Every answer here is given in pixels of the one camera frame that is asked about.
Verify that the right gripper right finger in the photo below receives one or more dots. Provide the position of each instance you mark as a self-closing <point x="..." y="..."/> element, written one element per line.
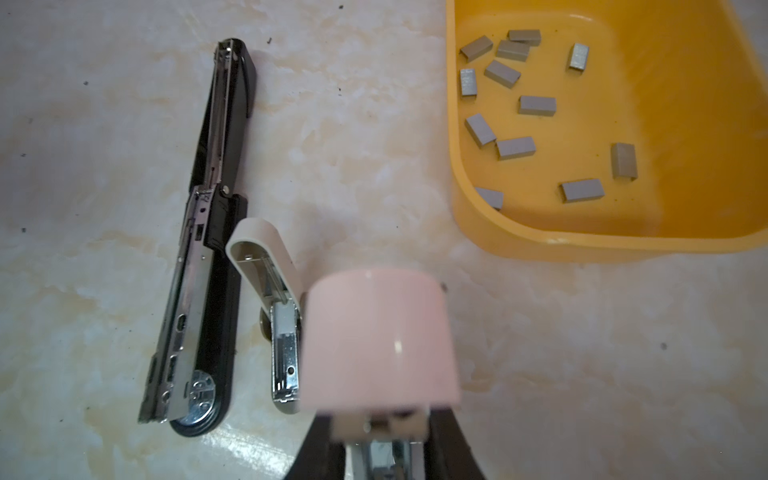
<point x="447" y="453"/>

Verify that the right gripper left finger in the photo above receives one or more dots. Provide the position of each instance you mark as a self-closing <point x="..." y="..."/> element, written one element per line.
<point x="319" y="457"/>

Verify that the black stapler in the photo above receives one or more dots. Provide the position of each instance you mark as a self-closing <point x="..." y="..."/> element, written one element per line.
<point x="190" y="378"/>

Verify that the yellow plastic tray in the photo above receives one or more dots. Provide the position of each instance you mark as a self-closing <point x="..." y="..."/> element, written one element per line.
<point x="679" y="80"/>

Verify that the staple strip in tray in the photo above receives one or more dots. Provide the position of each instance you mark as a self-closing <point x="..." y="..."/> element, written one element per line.
<point x="578" y="57"/>
<point x="513" y="50"/>
<point x="468" y="83"/>
<point x="624" y="163"/>
<point x="537" y="105"/>
<point x="480" y="130"/>
<point x="502" y="74"/>
<point x="530" y="37"/>
<point x="516" y="148"/>
<point x="582" y="190"/>
<point x="477" y="48"/>

